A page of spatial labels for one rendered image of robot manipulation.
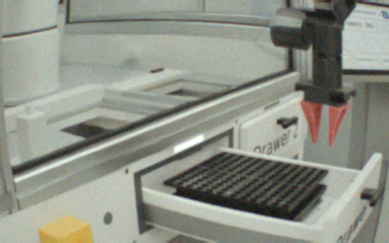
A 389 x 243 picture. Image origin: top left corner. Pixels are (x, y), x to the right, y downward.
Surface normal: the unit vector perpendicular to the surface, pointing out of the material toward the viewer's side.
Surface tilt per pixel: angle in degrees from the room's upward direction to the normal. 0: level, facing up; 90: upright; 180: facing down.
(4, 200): 90
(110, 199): 90
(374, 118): 90
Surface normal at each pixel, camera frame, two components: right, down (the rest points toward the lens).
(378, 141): 0.20, 0.26
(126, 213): 0.83, 0.14
